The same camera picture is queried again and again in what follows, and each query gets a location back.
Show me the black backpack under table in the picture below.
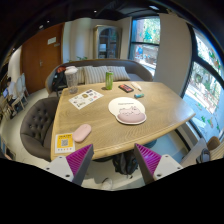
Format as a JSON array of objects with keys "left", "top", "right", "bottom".
[{"left": 112, "top": 150, "right": 138, "bottom": 175}]

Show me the striped right cushion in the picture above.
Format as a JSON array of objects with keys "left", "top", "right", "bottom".
[{"left": 107, "top": 66, "right": 130, "bottom": 81}]

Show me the yellow QR code card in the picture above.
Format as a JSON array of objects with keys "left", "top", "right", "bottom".
[{"left": 55, "top": 133, "right": 75, "bottom": 154}]

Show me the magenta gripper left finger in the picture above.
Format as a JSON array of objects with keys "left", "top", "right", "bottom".
[{"left": 43, "top": 143, "right": 95, "bottom": 187}]

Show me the wooden door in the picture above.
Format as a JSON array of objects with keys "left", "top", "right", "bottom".
[{"left": 21, "top": 24, "right": 64, "bottom": 93}]

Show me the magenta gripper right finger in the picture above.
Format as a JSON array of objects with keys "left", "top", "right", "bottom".
[{"left": 133, "top": 143, "right": 184, "bottom": 185}]

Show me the clear plastic tumbler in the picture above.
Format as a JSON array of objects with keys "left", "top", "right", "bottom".
[{"left": 65, "top": 66, "right": 78, "bottom": 94}]

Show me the white sticker sheet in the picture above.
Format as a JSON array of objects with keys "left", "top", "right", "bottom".
[{"left": 69, "top": 89, "right": 103, "bottom": 110}]

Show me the striped cushion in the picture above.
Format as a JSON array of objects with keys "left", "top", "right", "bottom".
[
  {"left": 107, "top": 66, "right": 130, "bottom": 81},
  {"left": 84, "top": 66, "right": 107, "bottom": 84}
]

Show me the pink computer mouse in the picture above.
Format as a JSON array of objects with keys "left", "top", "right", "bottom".
[{"left": 72, "top": 124, "right": 91, "bottom": 142}]

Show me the black bag on sofa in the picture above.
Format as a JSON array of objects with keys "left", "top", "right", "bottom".
[{"left": 52, "top": 66, "right": 67, "bottom": 92}]

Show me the green bottle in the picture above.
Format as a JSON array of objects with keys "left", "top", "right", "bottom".
[{"left": 105, "top": 71, "right": 113, "bottom": 90}]

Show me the wooden display cabinet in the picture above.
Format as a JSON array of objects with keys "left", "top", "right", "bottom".
[{"left": 94, "top": 25, "right": 121, "bottom": 59}]

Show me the black red phone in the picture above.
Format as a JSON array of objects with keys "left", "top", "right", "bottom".
[{"left": 118, "top": 84, "right": 134, "bottom": 93}]

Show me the grey curved sofa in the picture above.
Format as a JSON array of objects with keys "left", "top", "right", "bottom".
[{"left": 45, "top": 59, "right": 153, "bottom": 96}]

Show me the white oblong case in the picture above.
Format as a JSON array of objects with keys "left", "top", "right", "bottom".
[{"left": 131, "top": 82, "right": 142, "bottom": 91}]

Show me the white cat mouse pad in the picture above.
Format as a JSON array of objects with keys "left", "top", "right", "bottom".
[{"left": 108, "top": 97, "right": 147, "bottom": 125}]

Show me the wooden oval table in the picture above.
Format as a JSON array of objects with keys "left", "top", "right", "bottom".
[{"left": 51, "top": 82, "right": 195, "bottom": 159}]

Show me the seated person in background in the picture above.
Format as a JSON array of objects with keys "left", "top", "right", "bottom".
[{"left": 7, "top": 78, "right": 17, "bottom": 109}]

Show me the teal small eraser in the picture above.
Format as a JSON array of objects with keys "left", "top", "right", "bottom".
[{"left": 134, "top": 94, "right": 145, "bottom": 99}]

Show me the grey tufted armchair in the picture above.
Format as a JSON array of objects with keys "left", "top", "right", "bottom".
[{"left": 20, "top": 97, "right": 59, "bottom": 162}]

